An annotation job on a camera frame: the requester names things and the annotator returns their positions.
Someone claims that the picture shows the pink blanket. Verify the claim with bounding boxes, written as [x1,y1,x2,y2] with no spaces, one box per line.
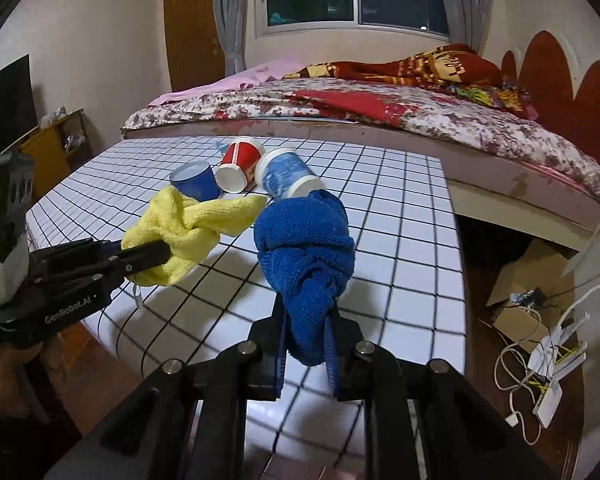
[147,57,306,108]

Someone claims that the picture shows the bed with floral bedding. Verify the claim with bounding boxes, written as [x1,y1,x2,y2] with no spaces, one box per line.
[122,77,600,206]

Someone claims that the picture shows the small white network box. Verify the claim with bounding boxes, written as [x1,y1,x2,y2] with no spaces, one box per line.
[535,380,563,428]

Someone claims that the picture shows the brown wooden door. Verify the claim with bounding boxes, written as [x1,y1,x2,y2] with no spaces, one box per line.
[163,0,227,92]

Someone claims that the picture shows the tangled floor cables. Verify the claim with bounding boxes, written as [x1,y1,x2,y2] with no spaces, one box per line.
[480,317,548,446]

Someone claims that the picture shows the yellow knotted cloth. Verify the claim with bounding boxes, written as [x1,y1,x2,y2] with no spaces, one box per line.
[121,186,267,287]

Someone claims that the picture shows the red patterned blanket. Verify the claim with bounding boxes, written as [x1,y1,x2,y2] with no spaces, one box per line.
[285,44,538,121]

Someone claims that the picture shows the red scalloped headboard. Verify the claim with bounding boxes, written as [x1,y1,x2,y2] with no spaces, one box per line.
[500,30,600,161]

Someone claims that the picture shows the dark blue paper cup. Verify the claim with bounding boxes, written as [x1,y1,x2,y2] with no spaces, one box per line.
[169,161,221,201]

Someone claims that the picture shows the wooden side cabinet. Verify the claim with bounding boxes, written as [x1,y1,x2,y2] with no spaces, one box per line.
[17,110,93,196]

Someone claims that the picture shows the grey curtain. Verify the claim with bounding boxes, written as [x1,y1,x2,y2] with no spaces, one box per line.
[432,0,506,58]
[211,0,248,76]

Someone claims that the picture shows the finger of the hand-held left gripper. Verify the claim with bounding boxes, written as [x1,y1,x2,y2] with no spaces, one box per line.
[92,240,174,287]
[29,238,124,277]

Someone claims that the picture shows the person's left hand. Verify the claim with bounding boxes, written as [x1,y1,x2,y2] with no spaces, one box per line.
[0,342,47,407]

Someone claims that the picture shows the white wall cable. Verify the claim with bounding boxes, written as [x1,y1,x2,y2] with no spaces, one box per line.
[562,210,600,286]

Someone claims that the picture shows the white router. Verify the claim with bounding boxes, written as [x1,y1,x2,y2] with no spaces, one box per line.
[527,312,591,376]

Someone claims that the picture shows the black television screen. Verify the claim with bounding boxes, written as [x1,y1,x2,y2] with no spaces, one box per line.
[0,55,38,161]

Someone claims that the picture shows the red paper cup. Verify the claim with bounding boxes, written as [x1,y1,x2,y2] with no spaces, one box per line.
[215,137,266,193]

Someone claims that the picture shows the blue knotted cloth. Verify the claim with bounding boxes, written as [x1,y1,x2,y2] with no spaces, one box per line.
[254,191,356,367]

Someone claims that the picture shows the blue and white paper cup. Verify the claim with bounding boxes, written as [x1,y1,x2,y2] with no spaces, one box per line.
[254,147,327,201]

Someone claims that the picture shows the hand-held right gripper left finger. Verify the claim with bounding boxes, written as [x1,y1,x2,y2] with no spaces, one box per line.
[45,304,288,480]

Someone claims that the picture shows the table with checked tablecloth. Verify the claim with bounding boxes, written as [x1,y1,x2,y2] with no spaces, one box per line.
[25,135,468,480]

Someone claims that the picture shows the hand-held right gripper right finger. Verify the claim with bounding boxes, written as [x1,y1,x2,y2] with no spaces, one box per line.
[325,307,551,480]

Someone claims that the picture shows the cardboard box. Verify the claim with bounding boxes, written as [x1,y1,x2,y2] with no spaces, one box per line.
[487,237,581,356]

